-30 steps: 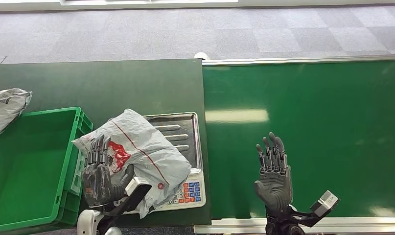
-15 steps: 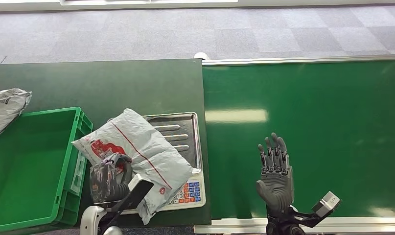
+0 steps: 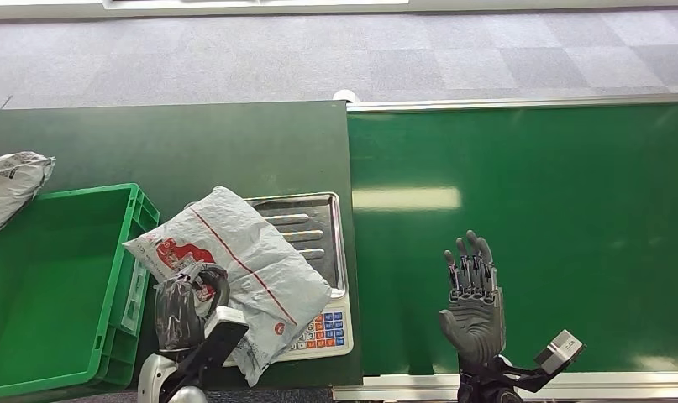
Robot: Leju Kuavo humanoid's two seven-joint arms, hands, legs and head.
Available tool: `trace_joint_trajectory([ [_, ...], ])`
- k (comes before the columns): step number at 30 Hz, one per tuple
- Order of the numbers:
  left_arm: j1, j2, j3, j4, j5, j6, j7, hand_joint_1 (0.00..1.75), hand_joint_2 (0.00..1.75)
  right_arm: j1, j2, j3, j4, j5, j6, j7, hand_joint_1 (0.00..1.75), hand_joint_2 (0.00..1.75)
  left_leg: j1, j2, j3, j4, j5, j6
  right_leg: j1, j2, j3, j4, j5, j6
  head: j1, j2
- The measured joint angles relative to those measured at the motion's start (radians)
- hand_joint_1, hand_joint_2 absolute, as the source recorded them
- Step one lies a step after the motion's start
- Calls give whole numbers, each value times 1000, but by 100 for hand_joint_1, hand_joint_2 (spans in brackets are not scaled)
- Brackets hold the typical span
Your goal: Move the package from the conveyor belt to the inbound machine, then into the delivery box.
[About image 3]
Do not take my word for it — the green plastic crate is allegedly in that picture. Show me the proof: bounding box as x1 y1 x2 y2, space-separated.
0 182 161 402

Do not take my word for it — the silver conveyor side rail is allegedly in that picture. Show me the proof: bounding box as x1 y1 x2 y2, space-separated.
333 370 678 403
346 92 678 114

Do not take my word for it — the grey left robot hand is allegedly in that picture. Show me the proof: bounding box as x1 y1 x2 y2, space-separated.
155 263 232 353

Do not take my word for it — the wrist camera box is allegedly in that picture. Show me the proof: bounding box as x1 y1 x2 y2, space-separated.
533 329 586 376
189 306 250 371

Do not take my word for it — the grey mailer bag black print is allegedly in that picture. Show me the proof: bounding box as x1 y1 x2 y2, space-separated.
0 151 57 249

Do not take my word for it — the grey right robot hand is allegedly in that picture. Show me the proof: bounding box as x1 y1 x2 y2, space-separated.
439 230 507 369

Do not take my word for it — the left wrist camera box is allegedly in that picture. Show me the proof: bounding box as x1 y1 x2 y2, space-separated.
189 306 250 371

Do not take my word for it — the white scale with steel tray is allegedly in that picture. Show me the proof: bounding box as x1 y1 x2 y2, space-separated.
223 191 355 369

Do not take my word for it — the green conveyor belt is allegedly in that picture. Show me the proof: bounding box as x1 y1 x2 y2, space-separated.
346 102 678 377

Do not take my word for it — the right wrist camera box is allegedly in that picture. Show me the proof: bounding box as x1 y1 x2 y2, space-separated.
533 329 586 376

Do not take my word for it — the grey mailer bag red print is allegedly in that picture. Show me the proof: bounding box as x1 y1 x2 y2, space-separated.
122 186 334 388

